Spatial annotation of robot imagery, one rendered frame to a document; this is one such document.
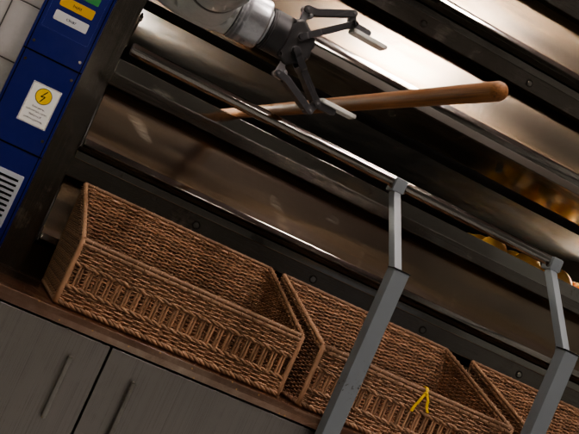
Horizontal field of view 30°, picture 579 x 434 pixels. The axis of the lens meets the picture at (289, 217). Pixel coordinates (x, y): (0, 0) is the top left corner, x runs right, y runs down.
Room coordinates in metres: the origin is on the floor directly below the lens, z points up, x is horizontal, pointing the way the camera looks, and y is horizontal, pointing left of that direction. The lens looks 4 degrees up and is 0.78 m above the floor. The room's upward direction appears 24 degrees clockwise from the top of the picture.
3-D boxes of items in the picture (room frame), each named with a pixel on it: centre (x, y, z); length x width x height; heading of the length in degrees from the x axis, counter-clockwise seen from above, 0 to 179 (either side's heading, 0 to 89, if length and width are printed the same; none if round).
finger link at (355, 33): (1.89, 0.00, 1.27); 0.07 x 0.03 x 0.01; 108
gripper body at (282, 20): (1.84, 0.13, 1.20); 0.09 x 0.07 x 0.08; 108
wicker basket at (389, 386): (2.78, -0.38, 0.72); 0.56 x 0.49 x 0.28; 108
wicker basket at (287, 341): (2.60, 0.18, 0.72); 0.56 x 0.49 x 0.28; 106
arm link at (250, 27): (1.82, 0.20, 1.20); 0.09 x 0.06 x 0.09; 18
